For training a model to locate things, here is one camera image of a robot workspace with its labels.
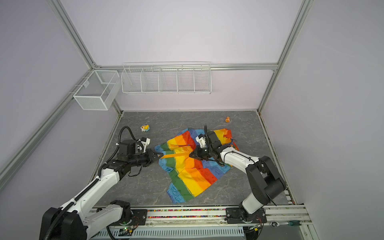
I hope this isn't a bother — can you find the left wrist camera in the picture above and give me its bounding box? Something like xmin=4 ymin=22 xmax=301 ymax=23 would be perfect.
xmin=139 ymin=137 xmax=151 ymax=153

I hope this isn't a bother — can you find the green handled ratchet tool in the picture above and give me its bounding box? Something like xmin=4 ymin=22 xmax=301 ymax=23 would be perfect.
xmin=270 ymin=220 xmax=303 ymax=228

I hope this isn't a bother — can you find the rainbow striped jacket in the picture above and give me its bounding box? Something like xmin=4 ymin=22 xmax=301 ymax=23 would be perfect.
xmin=155 ymin=128 xmax=232 ymax=204

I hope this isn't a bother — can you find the white wire shelf basket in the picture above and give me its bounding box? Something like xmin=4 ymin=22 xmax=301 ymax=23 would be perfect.
xmin=121 ymin=62 xmax=212 ymax=95

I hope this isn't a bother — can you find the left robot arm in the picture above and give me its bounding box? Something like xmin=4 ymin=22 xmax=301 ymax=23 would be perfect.
xmin=39 ymin=135 xmax=164 ymax=240

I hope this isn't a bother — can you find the yellow white small toy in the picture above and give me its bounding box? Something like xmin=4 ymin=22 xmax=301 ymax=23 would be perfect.
xmin=141 ymin=125 xmax=150 ymax=132

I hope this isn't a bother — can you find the white mesh box basket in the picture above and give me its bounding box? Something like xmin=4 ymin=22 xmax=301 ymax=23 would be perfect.
xmin=74 ymin=70 xmax=122 ymax=111

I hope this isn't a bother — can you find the white slotted cable duct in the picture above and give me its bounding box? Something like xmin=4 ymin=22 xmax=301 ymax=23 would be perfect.
xmin=111 ymin=226 xmax=245 ymax=240

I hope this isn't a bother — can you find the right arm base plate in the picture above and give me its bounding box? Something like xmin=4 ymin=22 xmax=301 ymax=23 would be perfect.
xmin=225 ymin=207 xmax=267 ymax=224

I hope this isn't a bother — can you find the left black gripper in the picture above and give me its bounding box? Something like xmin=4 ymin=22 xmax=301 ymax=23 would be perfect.
xmin=128 ymin=148 xmax=163 ymax=167

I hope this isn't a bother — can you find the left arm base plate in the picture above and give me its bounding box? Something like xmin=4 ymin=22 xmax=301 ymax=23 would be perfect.
xmin=110 ymin=209 xmax=148 ymax=227

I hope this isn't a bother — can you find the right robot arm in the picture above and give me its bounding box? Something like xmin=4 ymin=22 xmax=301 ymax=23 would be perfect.
xmin=189 ymin=126 xmax=287 ymax=224

